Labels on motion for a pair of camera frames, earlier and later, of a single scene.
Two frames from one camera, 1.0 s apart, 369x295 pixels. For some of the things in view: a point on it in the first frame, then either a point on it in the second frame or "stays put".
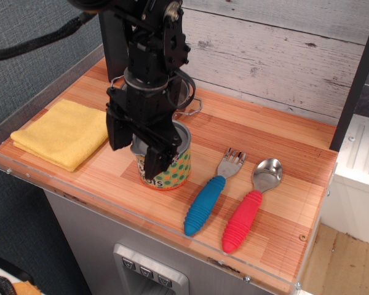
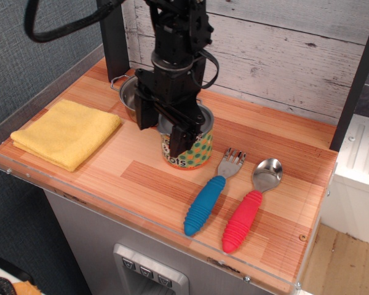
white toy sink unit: x=352 y=203 stays put
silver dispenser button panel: x=139 y=274 stays put
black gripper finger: x=120 y=131 -> x=147 y=112
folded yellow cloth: x=64 y=133 stays put
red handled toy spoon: x=267 y=173 stays put
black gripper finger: x=157 y=161 -> x=181 y=141
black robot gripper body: x=151 y=111 -> x=175 y=91
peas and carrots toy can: x=178 y=174 -> x=199 y=153
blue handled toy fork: x=202 y=206 stays put
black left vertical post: x=114 y=35 stays put
